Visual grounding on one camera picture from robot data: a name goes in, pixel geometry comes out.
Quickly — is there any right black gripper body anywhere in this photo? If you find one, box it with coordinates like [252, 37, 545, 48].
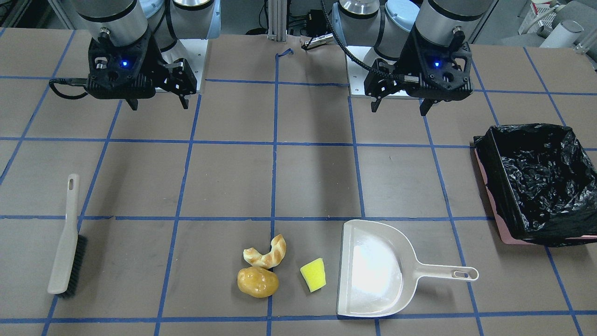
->
[88, 28, 197, 99]

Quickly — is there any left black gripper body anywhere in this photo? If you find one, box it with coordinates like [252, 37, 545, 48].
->
[364, 26, 472, 102]

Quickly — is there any beige hand brush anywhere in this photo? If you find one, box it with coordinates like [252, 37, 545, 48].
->
[47, 174, 88, 298]

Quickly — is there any beige plastic dustpan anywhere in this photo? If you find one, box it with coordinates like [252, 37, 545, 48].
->
[336, 219, 479, 318]

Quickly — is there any yellow sponge piece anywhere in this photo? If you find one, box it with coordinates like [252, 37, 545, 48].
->
[300, 258, 326, 292]

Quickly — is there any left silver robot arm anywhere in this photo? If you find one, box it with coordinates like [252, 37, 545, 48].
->
[328, 0, 491, 116]

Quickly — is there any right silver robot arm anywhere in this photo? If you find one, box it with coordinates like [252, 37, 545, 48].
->
[49, 0, 221, 110]

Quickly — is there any black trash bag liner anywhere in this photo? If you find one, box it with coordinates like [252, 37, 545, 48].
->
[473, 123, 597, 242]

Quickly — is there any pink bin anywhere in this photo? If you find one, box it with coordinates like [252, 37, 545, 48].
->
[474, 150, 597, 246]

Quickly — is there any white cylinder in background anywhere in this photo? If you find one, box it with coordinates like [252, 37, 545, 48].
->
[539, 20, 584, 49]

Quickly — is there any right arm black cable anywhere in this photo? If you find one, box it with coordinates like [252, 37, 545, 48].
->
[49, 77, 90, 100]

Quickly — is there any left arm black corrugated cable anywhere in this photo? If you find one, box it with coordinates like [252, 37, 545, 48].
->
[319, 0, 411, 84]

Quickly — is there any aluminium frame post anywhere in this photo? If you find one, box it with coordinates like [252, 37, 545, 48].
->
[266, 0, 288, 44]

